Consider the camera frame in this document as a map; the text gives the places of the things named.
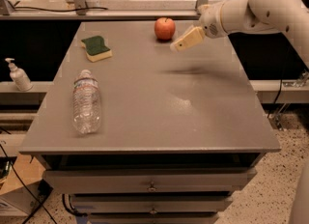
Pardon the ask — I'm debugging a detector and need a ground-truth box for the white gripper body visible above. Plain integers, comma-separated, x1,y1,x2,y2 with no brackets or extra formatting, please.
198,2,227,39

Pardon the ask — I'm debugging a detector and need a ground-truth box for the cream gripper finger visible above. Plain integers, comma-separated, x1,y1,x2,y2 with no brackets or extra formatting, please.
170,26,205,52

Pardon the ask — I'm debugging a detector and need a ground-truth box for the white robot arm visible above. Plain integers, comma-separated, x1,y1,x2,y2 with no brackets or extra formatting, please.
171,0,309,67

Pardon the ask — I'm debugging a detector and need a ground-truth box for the red apple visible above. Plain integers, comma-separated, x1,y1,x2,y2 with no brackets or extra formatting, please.
154,17,176,41

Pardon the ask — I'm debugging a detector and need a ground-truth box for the grey drawer cabinet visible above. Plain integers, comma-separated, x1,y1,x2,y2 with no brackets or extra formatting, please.
18,19,282,224

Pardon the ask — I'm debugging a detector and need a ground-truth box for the green yellow sponge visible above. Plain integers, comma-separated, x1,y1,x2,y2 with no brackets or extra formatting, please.
81,36,112,62

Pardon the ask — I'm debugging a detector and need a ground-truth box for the clear plastic water bottle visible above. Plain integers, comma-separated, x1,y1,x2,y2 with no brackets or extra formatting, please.
72,70,101,134

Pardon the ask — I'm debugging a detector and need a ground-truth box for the top grey drawer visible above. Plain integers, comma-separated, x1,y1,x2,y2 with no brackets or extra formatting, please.
43,168,257,194

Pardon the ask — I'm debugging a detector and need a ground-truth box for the grey drawer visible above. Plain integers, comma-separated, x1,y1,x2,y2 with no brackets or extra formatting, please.
88,213,218,224
71,194,232,214
43,168,257,194

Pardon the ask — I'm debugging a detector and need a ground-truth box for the middle grey drawer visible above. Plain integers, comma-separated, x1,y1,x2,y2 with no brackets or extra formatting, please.
71,194,232,214

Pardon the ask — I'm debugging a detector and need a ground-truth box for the white pump dispenser bottle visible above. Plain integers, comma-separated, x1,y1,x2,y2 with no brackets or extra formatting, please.
5,58,33,92

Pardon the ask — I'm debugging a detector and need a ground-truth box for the bottom grey drawer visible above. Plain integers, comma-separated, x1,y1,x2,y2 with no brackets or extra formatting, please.
88,213,218,224

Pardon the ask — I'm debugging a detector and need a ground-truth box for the cardboard box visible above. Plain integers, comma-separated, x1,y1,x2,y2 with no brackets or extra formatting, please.
0,154,44,217

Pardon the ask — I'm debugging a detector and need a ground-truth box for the grey metal rail shelf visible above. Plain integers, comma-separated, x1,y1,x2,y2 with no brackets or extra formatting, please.
0,8,199,20

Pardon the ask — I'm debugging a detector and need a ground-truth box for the black floor cable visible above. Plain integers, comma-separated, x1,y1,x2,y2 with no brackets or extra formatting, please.
0,127,59,224

